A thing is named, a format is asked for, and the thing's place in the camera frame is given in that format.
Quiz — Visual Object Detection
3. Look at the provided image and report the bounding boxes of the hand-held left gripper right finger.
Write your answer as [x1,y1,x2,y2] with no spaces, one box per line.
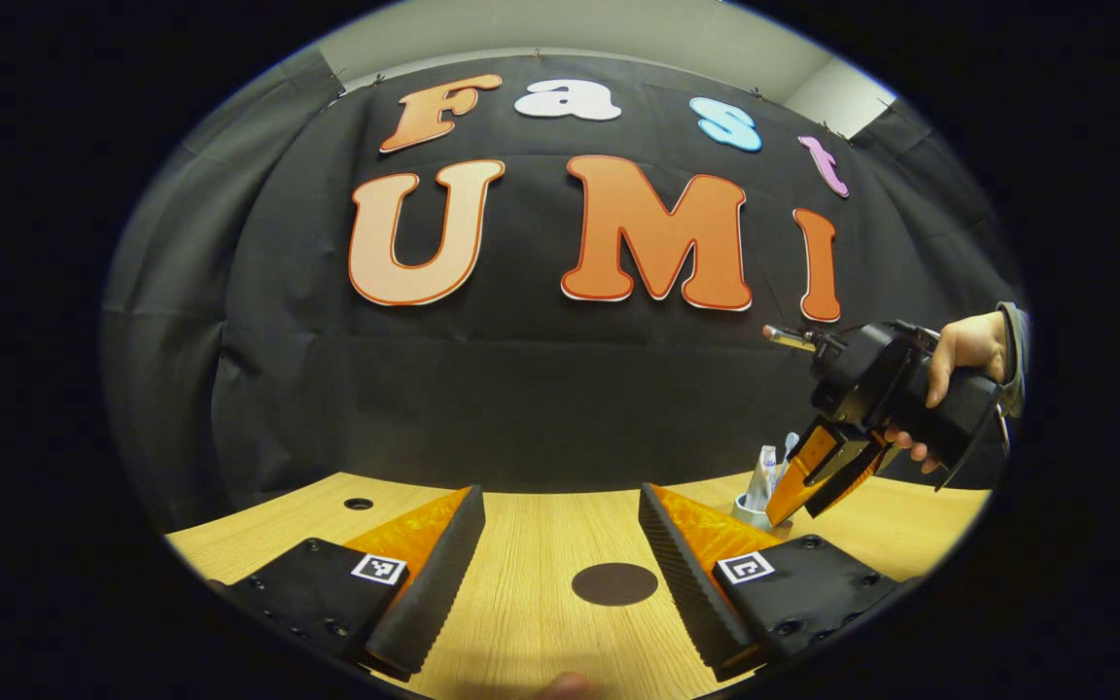
[638,483,911,683]

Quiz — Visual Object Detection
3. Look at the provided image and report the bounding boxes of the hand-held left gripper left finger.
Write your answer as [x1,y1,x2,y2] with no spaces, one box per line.
[210,484,486,682]

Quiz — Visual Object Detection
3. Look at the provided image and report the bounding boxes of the white toothpaste tube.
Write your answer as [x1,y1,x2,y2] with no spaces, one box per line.
[743,445,778,513]

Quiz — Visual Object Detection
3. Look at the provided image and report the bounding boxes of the dark brown round coaster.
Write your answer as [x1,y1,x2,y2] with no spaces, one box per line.
[572,562,660,608]

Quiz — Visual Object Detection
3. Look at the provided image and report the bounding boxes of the pale blue cup wooden handle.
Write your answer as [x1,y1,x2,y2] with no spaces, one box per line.
[733,494,794,534]

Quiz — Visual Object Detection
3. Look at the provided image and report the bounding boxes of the wooden desktop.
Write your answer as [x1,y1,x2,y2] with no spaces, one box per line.
[164,472,994,700]

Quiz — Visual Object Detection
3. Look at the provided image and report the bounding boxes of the black backdrop cloth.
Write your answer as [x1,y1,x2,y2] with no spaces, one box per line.
[98,53,1028,531]

